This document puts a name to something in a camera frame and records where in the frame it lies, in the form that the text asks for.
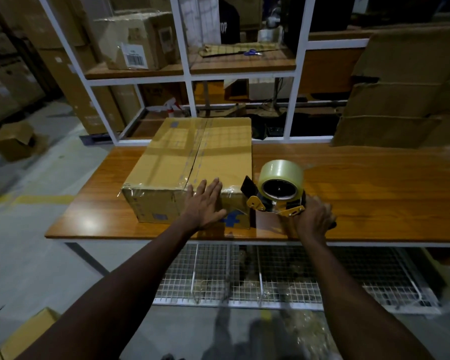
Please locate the person's right hand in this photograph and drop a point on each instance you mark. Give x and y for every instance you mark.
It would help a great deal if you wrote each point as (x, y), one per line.
(315, 221)

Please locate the person's left hand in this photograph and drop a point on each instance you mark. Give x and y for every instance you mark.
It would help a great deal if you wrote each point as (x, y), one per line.
(202, 209)

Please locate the clear packing tape roll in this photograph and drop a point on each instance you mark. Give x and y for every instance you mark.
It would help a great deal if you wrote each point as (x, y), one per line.
(281, 168)

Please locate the yellow-brown cardboard box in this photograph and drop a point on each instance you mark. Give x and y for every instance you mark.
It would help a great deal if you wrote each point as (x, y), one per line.
(165, 157)

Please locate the person's left forearm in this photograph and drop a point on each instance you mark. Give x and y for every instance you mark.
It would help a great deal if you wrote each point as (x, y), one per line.
(108, 303)

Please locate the person's right forearm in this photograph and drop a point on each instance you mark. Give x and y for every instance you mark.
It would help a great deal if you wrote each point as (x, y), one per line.
(352, 307)

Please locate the printed brown cardboard box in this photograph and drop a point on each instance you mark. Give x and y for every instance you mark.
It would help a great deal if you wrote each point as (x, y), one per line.
(161, 93)

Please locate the flattened cardboard sheet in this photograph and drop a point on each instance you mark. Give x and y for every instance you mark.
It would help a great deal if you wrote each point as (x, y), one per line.
(225, 49)

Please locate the tall labelled cardboard box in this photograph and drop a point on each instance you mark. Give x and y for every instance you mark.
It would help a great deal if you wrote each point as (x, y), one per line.
(69, 82)

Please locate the taped box with barcode label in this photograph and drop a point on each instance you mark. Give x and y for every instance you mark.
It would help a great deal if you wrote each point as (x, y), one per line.
(112, 37)

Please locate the small box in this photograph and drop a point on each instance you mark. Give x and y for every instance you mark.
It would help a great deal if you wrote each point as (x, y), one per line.
(11, 144)

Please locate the yellow cardboard box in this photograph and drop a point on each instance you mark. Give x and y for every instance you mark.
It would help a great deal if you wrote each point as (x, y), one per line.
(26, 337)

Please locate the wide brown cardboard box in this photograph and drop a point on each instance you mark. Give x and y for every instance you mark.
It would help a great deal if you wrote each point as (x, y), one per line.
(33, 22)

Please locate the orange wooden table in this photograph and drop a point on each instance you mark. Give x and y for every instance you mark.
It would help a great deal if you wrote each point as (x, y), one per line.
(378, 191)

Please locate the white spray bottle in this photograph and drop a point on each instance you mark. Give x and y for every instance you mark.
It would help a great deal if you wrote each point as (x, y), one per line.
(168, 105)

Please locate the pile of clear plastic scraps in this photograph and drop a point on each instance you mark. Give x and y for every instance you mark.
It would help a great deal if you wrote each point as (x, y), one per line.
(315, 337)

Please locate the blue pallet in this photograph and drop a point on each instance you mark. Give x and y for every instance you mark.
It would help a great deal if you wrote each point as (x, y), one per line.
(93, 139)

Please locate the wooden shelf board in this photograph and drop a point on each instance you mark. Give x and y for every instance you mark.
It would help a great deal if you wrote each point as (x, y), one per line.
(240, 65)

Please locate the blue scissors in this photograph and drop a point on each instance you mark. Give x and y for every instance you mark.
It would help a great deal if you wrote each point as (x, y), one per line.
(252, 52)

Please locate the black monitor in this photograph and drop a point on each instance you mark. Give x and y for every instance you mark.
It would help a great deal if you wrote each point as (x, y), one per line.
(322, 14)

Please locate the white metal shelf frame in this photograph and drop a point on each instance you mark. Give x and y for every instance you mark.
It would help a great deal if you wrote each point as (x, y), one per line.
(247, 75)

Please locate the wall of stacked cartons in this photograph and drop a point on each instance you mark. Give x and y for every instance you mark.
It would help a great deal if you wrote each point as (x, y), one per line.
(7, 89)

